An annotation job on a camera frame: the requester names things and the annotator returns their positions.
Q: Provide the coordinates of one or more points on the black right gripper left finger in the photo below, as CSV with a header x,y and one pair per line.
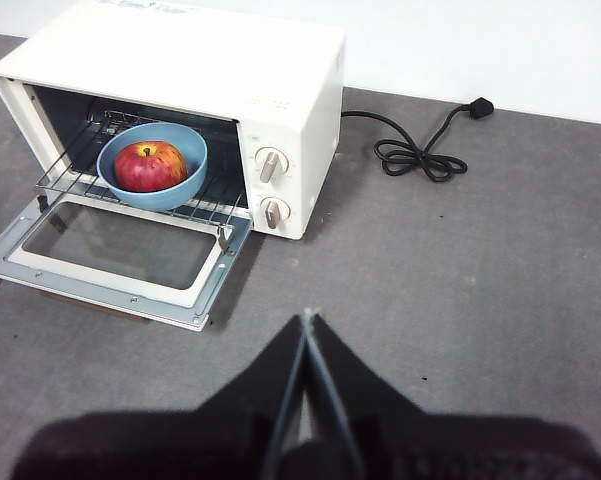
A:
x,y
180,445

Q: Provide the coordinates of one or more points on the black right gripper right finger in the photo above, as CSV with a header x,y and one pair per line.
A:
x,y
455,450

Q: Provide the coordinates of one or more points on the white glass oven door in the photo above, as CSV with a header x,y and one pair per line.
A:
x,y
105,290

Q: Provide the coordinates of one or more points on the blue bowl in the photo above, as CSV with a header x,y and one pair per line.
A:
x,y
155,200

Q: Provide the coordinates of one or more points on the red apple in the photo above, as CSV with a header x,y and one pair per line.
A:
x,y
150,167

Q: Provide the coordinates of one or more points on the beige oven knob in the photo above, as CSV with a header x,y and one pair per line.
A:
x,y
271,165
275,212

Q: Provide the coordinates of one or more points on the white toaster oven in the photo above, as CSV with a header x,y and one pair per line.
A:
x,y
205,65

